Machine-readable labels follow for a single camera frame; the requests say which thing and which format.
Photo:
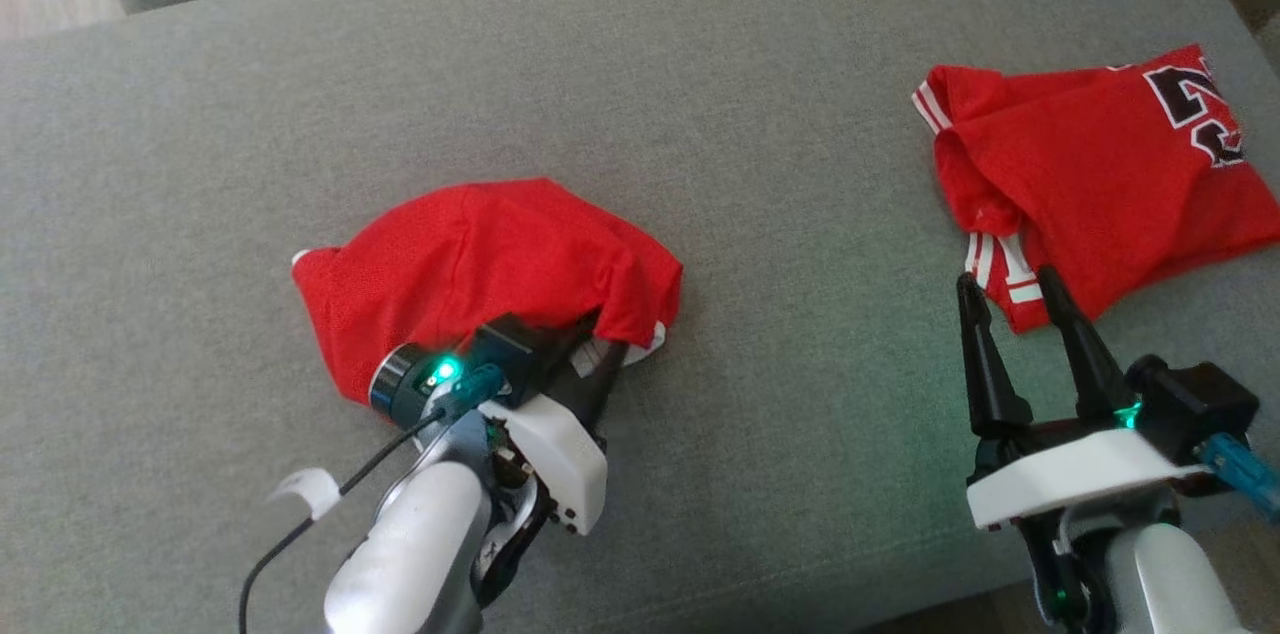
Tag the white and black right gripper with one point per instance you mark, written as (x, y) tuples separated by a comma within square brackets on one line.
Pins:
[(1080, 469)]

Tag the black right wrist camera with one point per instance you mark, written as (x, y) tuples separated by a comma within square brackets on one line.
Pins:
[(1195, 409)]

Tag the red shorts with white stripe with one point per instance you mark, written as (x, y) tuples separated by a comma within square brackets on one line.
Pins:
[(470, 264)]

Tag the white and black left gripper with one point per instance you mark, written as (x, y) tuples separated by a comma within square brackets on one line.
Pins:
[(560, 454)]

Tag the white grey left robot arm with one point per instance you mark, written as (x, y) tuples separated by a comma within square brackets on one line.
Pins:
[(420, 544)]

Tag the grey sofa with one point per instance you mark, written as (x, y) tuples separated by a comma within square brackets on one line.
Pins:
[(750, 434)]

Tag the red jersey with white trim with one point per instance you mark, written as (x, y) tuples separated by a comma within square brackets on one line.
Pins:
[(1090, 164)]

